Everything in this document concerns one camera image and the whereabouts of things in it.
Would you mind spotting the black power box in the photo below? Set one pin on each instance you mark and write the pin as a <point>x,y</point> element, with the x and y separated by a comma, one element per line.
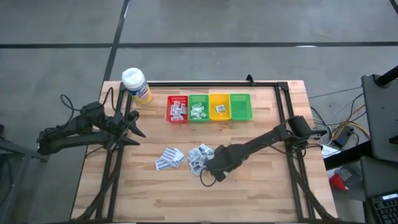
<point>342,138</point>

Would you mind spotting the black clamp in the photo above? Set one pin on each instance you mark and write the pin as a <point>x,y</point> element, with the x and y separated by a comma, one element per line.
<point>249,80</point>

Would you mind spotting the green plastic basket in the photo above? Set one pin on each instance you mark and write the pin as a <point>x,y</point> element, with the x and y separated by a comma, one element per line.
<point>240,107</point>
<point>199,98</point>

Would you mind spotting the black keyboard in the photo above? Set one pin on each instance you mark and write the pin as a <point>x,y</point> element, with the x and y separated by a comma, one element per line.
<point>387,211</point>

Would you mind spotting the red plastic basket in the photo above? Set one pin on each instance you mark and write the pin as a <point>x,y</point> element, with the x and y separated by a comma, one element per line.
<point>168,109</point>

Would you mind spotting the pile of red-striped packets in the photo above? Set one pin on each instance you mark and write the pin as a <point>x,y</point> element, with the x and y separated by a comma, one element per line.
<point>168,154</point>

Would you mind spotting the yellow plastic basket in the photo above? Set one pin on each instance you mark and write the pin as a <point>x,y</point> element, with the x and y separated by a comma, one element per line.
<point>214,115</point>

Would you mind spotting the black beam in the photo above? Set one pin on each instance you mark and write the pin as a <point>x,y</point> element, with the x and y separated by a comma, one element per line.
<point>345,158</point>

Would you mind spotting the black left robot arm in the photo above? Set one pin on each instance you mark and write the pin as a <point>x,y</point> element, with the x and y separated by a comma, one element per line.
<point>71,141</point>

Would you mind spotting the red bag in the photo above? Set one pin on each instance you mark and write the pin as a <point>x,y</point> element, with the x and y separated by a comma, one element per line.
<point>337,182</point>

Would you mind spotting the white paper sheet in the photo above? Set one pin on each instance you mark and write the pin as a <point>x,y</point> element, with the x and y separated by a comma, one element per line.
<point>329,151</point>

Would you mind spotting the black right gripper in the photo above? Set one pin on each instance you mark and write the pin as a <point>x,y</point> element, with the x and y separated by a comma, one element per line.
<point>227,158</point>

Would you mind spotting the black equipment stand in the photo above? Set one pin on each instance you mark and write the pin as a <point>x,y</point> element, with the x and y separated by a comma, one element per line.
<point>18,152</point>

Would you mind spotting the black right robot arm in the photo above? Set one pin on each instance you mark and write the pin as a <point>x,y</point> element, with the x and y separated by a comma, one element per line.
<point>264,138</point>

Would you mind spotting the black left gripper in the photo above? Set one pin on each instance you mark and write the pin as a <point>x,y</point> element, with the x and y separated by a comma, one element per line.
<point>119,127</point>

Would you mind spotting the black pole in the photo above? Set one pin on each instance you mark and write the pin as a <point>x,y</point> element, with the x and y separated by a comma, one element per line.
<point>387,77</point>

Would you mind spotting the Lysol wipes canister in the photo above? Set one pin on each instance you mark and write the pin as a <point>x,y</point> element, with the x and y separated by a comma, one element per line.
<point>133,79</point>

